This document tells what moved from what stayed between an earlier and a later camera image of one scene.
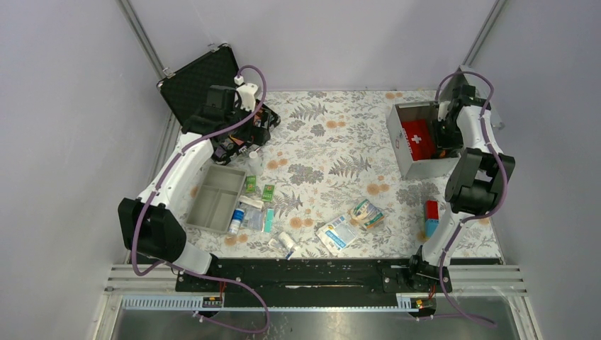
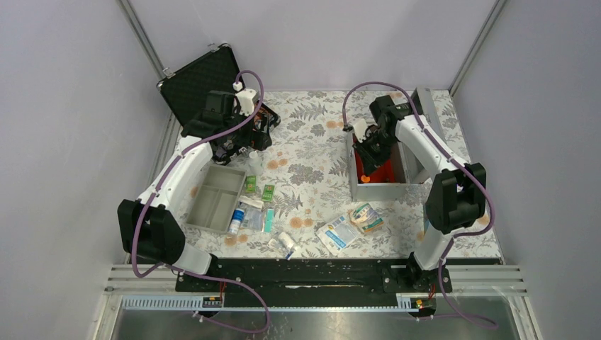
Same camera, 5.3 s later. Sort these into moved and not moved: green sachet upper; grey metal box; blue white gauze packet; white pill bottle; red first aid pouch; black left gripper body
Moved: red first aid pouch; grey metal box
Not moved: blue white gauze packet; green sachet upper; black left gripper body; white pill bottle
